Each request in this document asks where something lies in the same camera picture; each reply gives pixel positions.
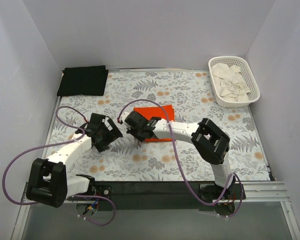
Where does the floral patterned table mat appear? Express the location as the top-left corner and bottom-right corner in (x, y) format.
(44, 71), (270, 181)

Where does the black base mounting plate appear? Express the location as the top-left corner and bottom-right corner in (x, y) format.
(74, 181), (248, 211)

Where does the folded black t-shirt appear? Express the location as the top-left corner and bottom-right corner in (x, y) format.
(57, 65), (109, 97)

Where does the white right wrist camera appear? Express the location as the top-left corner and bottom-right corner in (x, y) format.
(119, 111), (130, 123)

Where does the aluminium table frame rail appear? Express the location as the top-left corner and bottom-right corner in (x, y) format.
(25, 180), (289, 215)

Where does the crumpled white t-shirt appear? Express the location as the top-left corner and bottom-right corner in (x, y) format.
(211, 63), (251, 102)

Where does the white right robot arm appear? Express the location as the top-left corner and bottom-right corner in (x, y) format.
(119, 111), (235, 199)

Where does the white perforated plastic basket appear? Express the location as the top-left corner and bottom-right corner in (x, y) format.
(208, 56), (261, 108)

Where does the orange t-shirt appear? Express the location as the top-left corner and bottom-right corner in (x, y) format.
(133, 104), (175, 143)

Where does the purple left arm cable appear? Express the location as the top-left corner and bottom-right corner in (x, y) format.
(2, 106), (117, 227)

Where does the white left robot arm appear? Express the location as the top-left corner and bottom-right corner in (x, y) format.
(26, 113), (123, 208)

